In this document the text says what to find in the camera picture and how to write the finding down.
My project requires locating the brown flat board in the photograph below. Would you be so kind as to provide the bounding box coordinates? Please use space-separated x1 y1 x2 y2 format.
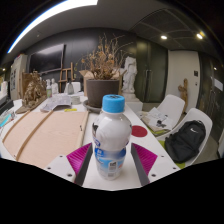
14 110 90 170
1 110 54 158

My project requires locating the small white plaster figure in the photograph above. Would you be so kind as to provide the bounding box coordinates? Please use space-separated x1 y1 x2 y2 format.
50 78 59 95

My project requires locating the tall white plaster statue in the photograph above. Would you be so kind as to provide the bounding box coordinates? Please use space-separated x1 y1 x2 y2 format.
121 55 138 95

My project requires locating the wooden easel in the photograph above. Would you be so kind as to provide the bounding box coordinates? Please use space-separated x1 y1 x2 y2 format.
58 62 76 93

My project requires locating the white pedestal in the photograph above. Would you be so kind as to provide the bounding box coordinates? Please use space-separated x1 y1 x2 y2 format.
121 92 144 114

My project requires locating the stack of papers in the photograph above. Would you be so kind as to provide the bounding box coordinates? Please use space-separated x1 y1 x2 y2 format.
141 106 174 133

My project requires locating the dried plant in grey pot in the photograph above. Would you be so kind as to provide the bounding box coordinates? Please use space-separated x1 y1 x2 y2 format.
76 33 134 108

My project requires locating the colourful book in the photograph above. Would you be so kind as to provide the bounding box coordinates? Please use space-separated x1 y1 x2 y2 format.
0 111 15 128

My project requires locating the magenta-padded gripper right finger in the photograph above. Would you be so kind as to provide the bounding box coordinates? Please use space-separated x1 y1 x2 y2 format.
130 142 182 187

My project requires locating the white spray bottle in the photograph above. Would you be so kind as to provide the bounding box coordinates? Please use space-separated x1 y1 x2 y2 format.
45 79 53 99

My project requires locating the long ceiling light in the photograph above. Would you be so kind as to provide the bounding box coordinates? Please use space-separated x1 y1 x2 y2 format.
7 0 99 54

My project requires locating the black box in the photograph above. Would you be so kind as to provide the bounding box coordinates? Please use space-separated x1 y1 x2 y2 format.
0 96 14 114

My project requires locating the black wall screen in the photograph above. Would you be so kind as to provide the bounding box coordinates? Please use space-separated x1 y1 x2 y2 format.
28 43 66 74

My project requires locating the blue-capped clear water bottle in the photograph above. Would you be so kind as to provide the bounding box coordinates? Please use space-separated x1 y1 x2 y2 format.
91 94 133 181

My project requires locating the flat round red coaster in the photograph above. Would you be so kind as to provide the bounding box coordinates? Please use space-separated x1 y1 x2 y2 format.
131 124 149 138

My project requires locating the dark spray bottle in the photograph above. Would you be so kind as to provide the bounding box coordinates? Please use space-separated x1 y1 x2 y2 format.
66 80 75 95

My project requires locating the black backpack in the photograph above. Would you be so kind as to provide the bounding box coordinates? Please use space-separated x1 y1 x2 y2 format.
164 119 207 164

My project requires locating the newspaper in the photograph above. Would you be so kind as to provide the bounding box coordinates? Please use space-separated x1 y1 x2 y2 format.
40 94 73 113

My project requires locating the white tape roll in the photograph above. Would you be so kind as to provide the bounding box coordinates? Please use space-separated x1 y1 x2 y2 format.
70 95 82 105

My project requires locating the white chair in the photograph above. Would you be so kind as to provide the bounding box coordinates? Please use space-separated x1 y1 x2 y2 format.
138 94 186 134
63 81 82 95
158 107 214 169

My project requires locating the white cabinet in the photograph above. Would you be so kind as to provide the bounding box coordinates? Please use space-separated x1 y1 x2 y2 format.
9 54 29 101

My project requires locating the wooden figure sculpture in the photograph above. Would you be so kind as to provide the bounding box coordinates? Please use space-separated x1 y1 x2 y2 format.
177 78 189 105

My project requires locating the grey plant saucer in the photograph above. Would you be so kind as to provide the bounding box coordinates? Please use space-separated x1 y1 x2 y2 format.
82 99 103 114

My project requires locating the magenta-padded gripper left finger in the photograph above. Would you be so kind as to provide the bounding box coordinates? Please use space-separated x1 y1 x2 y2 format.
44 142 94 187

